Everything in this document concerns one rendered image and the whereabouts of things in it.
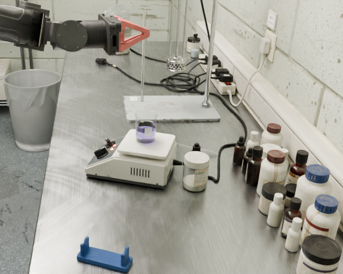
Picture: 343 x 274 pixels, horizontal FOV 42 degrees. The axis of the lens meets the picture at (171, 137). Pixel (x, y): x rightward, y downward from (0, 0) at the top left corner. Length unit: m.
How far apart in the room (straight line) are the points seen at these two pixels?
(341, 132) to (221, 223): 0.35
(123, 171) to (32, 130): 1.73
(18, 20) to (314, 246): 0.66
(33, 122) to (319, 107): 1.87
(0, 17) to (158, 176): 0.49
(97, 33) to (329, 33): 0.56
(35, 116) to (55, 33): 1.87
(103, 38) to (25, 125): 1.85
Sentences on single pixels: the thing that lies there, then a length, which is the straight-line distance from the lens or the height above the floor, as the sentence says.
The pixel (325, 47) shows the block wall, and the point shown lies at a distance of 1.18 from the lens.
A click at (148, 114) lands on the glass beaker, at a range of 1.09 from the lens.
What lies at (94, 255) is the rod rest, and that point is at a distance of 0.88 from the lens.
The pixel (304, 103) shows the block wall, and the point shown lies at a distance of 1.27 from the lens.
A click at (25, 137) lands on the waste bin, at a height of 0.10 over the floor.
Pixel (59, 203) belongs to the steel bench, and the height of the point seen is 0.75.
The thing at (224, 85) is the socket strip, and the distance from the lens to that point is 1.65.
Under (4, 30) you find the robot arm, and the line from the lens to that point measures 0.83.
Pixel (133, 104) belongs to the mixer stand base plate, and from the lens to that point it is 1.50.
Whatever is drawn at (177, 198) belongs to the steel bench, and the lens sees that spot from 1.04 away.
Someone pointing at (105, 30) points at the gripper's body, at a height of 1.12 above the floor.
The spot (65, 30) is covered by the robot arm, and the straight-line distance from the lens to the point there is 0.86.
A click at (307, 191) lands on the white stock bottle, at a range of 0.97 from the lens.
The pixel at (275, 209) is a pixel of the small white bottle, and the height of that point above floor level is 0.80.
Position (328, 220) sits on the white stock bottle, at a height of 0.84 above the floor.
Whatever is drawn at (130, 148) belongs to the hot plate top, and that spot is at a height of 0.84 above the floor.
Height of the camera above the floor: 1.34
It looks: 27 degrees down
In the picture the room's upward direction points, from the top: 4 degrees clockwise
